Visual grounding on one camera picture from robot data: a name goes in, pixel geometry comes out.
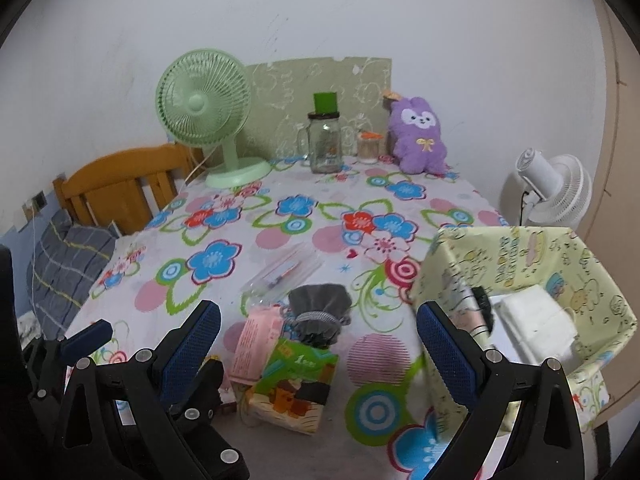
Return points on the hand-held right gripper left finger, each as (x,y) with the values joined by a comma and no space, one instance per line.
(192,345)

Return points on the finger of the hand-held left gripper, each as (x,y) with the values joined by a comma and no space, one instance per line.
(90,336)
(212,385)

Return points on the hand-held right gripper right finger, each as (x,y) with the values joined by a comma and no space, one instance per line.
(445,350)

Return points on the pink packet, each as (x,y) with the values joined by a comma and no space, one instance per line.
(255,345)

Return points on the cartoon print tissue pack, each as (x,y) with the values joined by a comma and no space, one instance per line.
(295,390)

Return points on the clear plastic packet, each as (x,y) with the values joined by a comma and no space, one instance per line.
(285,272)

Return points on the yellow fabric storage bin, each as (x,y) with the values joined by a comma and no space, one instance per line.
(590,270)

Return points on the small black item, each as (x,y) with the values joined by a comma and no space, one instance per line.
(482,305)

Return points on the white patterned cloth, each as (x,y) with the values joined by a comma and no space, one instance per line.
(27,327)

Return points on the grey plaid bedding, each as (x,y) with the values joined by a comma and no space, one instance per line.
(65,260)

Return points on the white folded cloth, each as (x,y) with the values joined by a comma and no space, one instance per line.
(530,320)

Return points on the floral tablecloth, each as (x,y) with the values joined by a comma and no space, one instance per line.
(300,210)

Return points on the white desk fan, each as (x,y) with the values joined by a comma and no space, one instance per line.
(560,190)

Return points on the purple plush bunny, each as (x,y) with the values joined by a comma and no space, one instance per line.
(417,145)

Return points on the cotton swab jar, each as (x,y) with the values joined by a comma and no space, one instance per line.
(369,150)

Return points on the glass jar mug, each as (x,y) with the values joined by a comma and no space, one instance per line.
(325,145)

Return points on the green desk fan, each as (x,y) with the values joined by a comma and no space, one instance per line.
(195,102)

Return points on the beige wooden door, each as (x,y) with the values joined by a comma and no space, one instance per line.
(622,160)

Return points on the green cylindrical container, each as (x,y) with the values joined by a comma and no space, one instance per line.
(325,103)

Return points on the green patterned wall panel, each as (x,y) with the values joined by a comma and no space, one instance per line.
(285,90)

